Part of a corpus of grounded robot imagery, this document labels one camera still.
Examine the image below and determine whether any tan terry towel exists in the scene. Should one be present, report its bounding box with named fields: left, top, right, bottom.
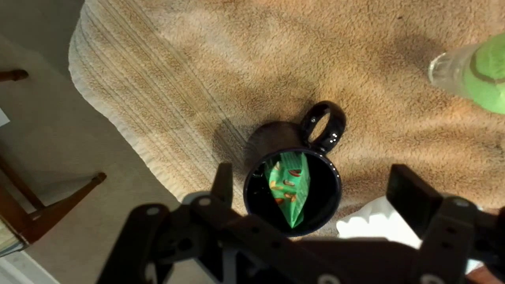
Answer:
left=66, top=0, right=505, bottom=223

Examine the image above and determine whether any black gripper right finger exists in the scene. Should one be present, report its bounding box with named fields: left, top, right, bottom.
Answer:
left=385, top=162, right=505, bottom=284

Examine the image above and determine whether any black ceramic mug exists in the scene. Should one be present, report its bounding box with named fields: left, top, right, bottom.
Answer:
left=242, top=99, right=349, bottom=237

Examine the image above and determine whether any clear glass cup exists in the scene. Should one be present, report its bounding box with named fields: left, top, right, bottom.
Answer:
left=428, top=40, right=505, bottom=114

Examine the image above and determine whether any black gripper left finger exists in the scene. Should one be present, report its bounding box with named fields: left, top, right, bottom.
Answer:
left=126, top=160, right=297, bottom=255

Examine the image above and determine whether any green foil packet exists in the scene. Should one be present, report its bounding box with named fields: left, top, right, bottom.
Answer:
left=265, top=149, right=313, bottom=230

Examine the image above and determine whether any yellow-green tennis ball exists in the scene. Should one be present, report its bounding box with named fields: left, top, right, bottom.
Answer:
left=461, top=32, right=505, bottom=116

